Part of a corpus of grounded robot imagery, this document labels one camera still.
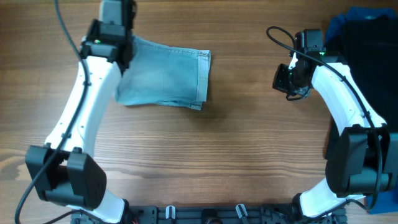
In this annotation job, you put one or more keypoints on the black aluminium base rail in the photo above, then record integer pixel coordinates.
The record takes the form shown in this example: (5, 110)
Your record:
(279, 213)

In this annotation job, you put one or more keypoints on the blue folded garment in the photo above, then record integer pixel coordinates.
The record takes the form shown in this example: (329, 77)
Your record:
(354, 18)

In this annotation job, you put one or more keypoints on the black folded garment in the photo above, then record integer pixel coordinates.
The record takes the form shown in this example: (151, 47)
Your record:
(370, 93)

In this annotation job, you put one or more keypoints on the light blue denim shorts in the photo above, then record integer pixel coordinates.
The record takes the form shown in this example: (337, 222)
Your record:
(164, 75)

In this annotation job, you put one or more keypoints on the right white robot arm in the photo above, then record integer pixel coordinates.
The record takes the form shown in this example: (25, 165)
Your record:
(361, 164)

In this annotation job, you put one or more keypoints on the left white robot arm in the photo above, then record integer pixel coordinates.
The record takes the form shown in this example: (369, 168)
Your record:
(63, 169)

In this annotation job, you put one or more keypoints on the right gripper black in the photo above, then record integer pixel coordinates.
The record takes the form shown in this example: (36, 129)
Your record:
(278, 83)

